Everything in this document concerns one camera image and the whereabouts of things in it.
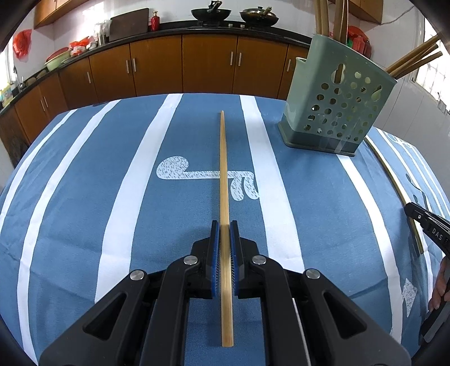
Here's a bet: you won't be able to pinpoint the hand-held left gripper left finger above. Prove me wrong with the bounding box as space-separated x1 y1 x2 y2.
39 220 221 366

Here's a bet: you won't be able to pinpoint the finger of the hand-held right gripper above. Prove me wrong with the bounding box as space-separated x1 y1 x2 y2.
404 202 450 253

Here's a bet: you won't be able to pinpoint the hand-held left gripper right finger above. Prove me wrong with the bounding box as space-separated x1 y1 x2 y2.
229 220 412 366

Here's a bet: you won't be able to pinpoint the green perforated utensil holder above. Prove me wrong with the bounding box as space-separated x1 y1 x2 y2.
278 33 398 157

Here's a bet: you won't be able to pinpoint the person's right hand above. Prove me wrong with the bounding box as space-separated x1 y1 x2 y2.
428 257 450 312

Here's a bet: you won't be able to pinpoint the blue white striped tablecloth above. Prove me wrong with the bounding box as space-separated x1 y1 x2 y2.
0 93 450 366

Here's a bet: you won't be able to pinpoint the window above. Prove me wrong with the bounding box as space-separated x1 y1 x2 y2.
409 14 450 113

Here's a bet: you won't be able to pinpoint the brown wooden base cabinets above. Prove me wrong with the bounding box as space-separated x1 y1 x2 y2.
0 33 310 169

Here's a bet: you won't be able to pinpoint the black kitchen countertop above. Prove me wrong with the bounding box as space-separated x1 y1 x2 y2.
0 23 313 114

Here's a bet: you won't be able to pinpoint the black wok with lid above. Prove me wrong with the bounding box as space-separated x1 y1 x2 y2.
240 6 279 27

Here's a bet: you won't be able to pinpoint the red white plastic bag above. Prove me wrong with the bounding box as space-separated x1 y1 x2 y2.
69 37 97 57

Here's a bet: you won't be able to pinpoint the brown cutting board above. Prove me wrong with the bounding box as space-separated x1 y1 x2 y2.
110 8 150 42

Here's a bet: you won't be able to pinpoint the green basin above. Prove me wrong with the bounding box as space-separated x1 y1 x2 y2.
44 47 71 71

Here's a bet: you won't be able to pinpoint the clear cups cluster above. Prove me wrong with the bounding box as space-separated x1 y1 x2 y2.
94 19 112 46

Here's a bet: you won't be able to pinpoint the yellow box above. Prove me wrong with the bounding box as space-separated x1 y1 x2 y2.
0 82 16 106

